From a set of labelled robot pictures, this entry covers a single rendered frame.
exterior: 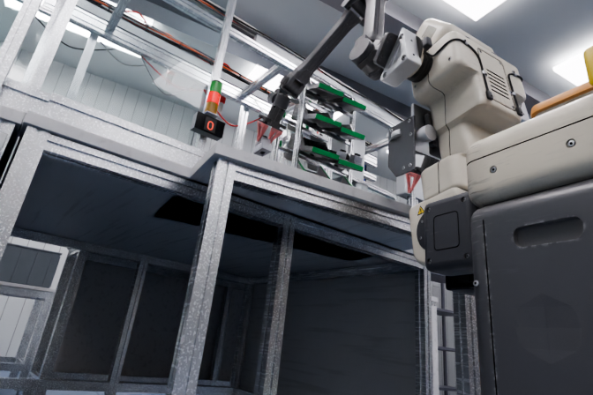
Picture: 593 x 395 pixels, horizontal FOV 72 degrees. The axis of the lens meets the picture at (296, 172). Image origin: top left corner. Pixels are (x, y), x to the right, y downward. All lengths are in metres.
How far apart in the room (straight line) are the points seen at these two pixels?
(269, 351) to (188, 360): 0.38
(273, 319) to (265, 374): 0.14
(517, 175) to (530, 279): 0.15
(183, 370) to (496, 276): 0.59
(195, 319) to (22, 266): 2.32
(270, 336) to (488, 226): 0.74
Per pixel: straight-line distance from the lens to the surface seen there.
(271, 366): 1.25
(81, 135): 1.09
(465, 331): 1.37
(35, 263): 3.14
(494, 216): 0.70
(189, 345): 0.90
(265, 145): 1.57
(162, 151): 1.22
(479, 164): 0.75
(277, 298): 1.25
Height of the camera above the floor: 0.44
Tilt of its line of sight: 23 degrees up
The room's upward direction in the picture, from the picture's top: 7 degrees clockwise
